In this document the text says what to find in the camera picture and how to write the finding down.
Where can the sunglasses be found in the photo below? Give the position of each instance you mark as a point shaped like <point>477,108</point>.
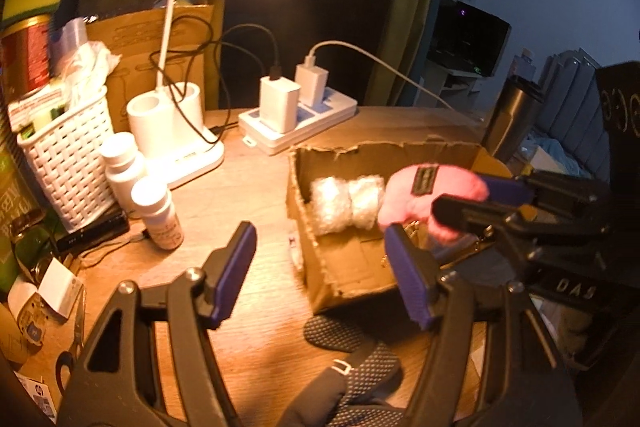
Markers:
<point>27,239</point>

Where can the labelled white pill bottle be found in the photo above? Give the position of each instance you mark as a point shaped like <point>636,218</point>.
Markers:
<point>159,214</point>

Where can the green curtain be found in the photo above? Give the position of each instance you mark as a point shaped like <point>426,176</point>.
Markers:
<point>412,7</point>

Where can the black box gold print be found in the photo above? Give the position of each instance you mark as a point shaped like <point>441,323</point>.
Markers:
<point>620,117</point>

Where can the white woven basket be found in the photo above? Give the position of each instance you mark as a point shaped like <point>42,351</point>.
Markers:
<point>67,167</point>

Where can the white desk lamp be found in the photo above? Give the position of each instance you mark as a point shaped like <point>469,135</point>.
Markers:
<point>172,127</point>

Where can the grey padded headboard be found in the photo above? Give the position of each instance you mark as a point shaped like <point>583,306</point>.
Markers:
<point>567,107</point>

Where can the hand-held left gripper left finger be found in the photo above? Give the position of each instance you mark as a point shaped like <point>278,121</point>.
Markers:
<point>234,274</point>

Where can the pink plush toy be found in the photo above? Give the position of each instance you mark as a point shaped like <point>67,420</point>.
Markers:
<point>410,199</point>

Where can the white television stand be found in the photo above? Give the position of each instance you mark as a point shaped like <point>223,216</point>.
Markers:
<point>457,84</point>

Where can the white plastic bag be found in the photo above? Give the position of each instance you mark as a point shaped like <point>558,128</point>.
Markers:
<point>87,67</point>

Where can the black flat device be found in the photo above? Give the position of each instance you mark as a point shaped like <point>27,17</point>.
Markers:
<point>92,231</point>

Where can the bubble wrap roll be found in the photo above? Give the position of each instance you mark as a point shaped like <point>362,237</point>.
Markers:
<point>330,207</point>
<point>367,202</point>

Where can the red tin can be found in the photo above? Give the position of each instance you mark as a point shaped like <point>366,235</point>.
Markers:
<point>27,52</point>

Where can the large white charger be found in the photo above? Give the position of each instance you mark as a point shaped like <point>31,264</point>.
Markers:
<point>277,104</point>

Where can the black dotted glove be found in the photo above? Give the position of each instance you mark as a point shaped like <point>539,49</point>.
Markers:
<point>350,372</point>

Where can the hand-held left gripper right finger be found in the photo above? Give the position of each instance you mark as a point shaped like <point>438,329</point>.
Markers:
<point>407,277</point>

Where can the black scissors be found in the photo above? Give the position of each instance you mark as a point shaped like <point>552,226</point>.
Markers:
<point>70,347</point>

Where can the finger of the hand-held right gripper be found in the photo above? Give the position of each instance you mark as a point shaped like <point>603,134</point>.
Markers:
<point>470,214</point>
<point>505,189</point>

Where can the small white charger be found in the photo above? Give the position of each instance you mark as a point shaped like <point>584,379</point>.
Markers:
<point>311,84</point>

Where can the stainless steel thermos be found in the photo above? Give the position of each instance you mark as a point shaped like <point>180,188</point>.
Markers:
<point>510,117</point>

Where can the brown cardboard box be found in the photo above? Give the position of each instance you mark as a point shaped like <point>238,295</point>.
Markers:
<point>350,264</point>

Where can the white paper slip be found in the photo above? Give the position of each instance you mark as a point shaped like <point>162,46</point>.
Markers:
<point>59,289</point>

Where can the white power strip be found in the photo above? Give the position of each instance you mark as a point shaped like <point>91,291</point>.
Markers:
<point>305,124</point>

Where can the black television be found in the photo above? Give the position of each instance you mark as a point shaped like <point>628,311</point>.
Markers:
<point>467,39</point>

